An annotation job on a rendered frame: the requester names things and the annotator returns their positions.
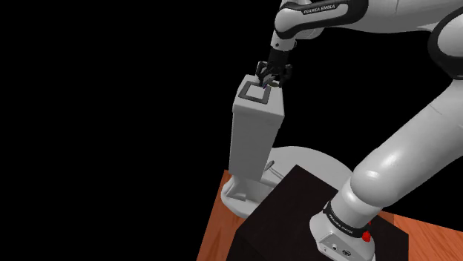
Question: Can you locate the dark grey square frame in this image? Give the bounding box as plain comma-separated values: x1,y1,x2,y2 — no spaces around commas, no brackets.
237,80,272,105

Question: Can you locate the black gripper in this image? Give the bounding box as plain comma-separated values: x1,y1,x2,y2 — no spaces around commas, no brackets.
255,47,294,88

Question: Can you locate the black robot stand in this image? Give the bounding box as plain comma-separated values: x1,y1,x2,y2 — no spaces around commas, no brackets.
226,164,410,261

